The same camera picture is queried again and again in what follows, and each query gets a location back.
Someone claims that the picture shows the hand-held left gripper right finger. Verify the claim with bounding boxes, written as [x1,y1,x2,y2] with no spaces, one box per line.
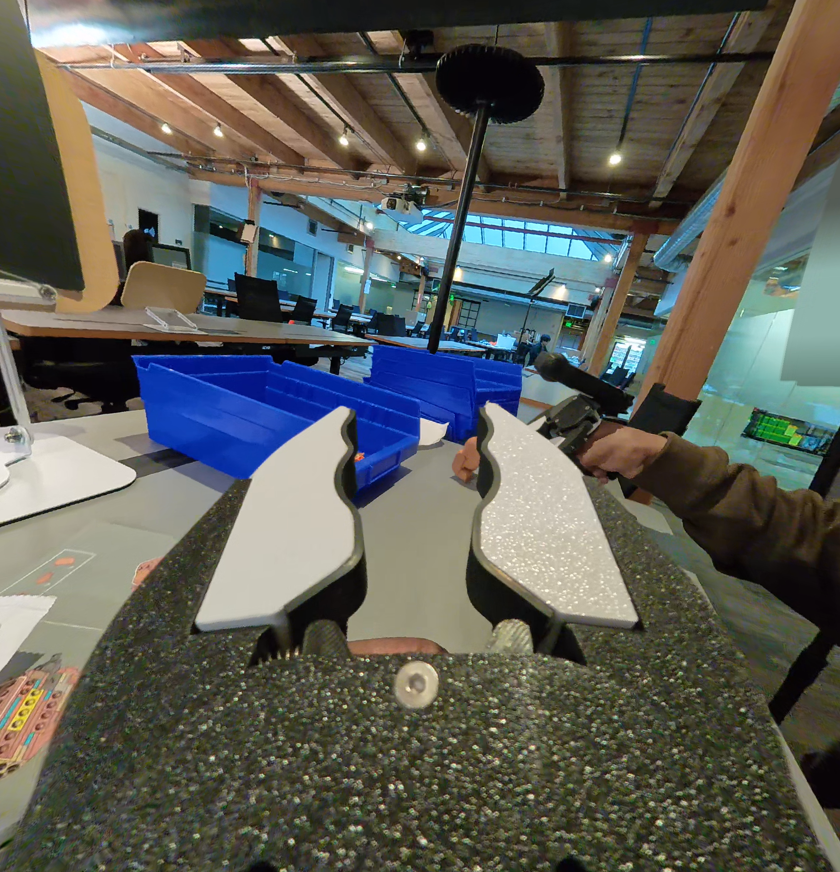
[466,402,642,631]

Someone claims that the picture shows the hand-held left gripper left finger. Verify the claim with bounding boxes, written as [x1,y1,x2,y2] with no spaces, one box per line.
[194,406,366,634]

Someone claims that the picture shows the blue plastic bin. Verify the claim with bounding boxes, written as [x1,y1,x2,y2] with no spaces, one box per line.
[133,354,421,493]

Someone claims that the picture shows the white paper sheet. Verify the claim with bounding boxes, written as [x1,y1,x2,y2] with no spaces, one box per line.
[0,595,57,690]

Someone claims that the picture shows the person's right forearm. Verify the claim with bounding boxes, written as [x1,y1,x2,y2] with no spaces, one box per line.
[634,431,840,658]

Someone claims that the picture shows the grey desk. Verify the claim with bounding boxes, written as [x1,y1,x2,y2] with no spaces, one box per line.
[0,402,833,872]

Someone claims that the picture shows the long wooden desk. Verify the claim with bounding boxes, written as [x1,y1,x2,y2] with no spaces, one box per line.
[0,305,375,386]

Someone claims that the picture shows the person's right hand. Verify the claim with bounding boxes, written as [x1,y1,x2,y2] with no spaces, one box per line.
[577,426,669,481]

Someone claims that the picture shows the slim wooden pillar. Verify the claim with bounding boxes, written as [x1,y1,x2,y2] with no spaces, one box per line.
[587,232,650,377]

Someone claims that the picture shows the brown brick figure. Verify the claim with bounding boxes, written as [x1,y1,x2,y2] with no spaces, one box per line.
[451,436,483,486]

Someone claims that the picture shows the nested blue plastic bins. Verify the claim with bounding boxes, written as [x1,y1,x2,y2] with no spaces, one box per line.
[366,344,523,444]

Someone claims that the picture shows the grey instruction booklet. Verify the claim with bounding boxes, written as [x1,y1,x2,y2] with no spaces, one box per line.
[0,521,210,791]

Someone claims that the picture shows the black office chair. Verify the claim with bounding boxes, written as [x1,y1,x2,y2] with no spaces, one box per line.
[233,272,286,325]

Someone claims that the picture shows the white monitor stand base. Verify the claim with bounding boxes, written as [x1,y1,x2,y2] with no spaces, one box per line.
[0,266,138,532]

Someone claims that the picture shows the thick wooden pillar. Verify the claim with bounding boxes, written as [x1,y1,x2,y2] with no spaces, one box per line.
[638,0,840,410]

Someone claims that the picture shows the clear acrylic stand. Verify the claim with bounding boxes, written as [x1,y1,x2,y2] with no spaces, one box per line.
[144,307,204,335]

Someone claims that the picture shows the ceiling projector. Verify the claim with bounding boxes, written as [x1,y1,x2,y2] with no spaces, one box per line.
[381,184,432,220]

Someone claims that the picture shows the wooden chair back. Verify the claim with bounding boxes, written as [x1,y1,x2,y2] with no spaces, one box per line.
[120,261,207,312]

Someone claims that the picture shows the black pole with disc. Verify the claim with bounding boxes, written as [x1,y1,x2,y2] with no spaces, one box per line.
[427,44,547,355]

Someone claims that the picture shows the wooden partition panel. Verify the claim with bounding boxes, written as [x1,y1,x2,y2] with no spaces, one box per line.
[35,51,119,314]

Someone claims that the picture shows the black monitor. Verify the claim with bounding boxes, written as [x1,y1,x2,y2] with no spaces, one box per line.
[0,0,86,292]

